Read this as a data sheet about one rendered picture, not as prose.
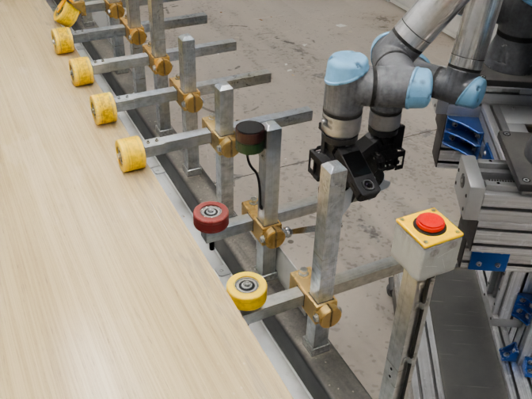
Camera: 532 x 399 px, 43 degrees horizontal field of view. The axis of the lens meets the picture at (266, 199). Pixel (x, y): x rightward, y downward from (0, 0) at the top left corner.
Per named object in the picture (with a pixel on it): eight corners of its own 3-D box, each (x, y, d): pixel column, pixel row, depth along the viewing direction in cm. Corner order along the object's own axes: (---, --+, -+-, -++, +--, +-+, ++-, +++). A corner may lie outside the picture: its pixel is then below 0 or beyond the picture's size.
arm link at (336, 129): (370, 115, 126) (332, 124, 123) (366, 137, 129) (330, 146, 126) (348, 99, 131) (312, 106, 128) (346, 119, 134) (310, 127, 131)
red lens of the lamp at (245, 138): (256, 127, 142) (256, 118, 141) (269, 141, 138) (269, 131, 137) (230, 133, 140) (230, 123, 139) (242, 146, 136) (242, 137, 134)
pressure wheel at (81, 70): (86, 51, 197) (94, 73, 195) (86, 66, 204) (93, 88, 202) (66, 54, 195) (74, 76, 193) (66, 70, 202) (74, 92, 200)
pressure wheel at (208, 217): (221, 234, 161) (220, 195, 155) (234, 254, 156) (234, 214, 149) (189, 243, 158) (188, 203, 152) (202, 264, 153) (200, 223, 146)
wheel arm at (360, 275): (408, 261, 154) (411, 247, 152) (416, 271, 152) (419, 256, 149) (233, 319, 138) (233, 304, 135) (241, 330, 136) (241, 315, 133)
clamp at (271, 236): (260, 213, 165) (260, 196, 162) (285, 245, 155) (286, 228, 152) (238, 218, 163) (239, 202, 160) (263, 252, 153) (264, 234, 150)
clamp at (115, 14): (116, 5, 249) (115, -9, 246) (127, 17, 239) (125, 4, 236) (100, 7, 247) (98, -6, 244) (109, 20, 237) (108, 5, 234)
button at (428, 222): (431, 218, 99) (433, 208, 98) (449, 233, 97) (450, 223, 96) (409, 224, 98) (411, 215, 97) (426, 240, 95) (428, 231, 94)
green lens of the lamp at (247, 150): (256, 137, 144) (256, 128, 142) (268, 151, 139) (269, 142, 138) (230, 143, 141) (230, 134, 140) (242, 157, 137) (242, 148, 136)
